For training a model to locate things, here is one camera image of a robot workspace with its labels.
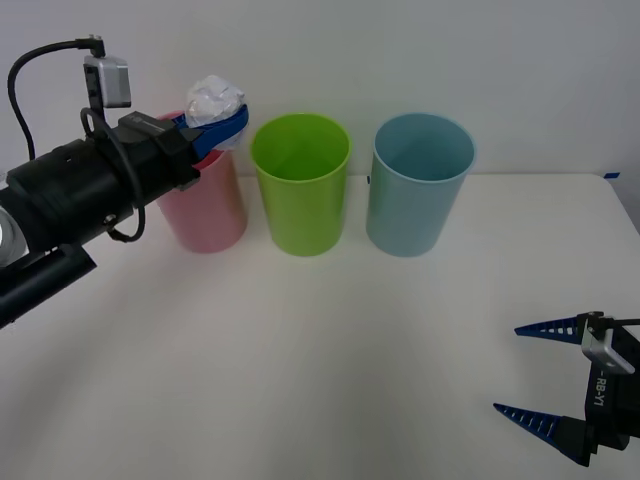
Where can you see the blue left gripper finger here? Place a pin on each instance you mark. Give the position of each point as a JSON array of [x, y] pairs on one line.
[[220, 132], [180, 120]]

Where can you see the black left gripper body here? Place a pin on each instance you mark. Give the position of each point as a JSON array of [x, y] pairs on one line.
[[145, 135]]

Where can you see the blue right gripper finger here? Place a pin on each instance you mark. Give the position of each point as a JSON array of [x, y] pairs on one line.
[[545, 425], [555, 330]]

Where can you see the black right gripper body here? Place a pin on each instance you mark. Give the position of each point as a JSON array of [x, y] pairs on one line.
[[620, 400]]

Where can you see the white paper ball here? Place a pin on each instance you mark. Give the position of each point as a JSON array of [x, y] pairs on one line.
[[212, 100]]

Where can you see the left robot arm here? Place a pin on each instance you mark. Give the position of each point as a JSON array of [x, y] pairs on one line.
[[65, 190]]

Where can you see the pink plastic bin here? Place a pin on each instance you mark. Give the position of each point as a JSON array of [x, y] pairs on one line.
[[210, 210]]

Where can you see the green plastic bin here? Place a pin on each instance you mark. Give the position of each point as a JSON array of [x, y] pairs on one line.
[[305, 215]]

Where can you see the pale blue plastic bin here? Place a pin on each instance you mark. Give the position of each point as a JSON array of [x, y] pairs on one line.
[[410, 215]]

